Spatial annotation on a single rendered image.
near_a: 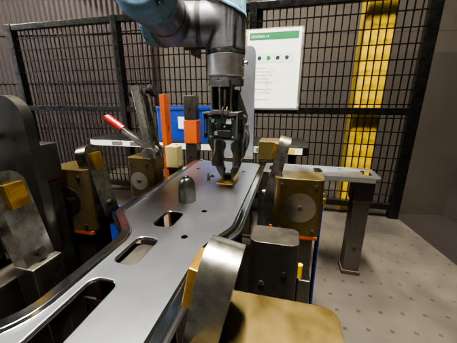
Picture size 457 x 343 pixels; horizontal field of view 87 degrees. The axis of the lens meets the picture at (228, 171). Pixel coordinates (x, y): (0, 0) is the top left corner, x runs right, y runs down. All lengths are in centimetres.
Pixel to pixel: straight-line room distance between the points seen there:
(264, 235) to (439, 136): 290
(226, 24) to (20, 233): 44
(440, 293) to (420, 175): 238
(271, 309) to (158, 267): 16
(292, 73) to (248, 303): 96
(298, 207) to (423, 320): 43
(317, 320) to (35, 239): 33
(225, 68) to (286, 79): 61
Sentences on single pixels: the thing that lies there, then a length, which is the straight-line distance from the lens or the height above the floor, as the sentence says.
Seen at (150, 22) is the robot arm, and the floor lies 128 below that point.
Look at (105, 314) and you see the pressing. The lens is 27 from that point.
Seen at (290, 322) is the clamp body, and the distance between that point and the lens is 19.
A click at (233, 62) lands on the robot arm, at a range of 49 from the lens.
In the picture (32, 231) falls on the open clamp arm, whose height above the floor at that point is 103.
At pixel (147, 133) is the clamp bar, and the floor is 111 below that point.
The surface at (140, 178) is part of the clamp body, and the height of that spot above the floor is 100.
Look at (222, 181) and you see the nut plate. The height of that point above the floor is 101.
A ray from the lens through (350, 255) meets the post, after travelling 81.
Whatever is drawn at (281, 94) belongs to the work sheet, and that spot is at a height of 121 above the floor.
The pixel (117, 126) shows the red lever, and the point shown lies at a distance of 66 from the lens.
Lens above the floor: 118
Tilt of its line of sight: 16 degrees down
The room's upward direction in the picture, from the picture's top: straight up
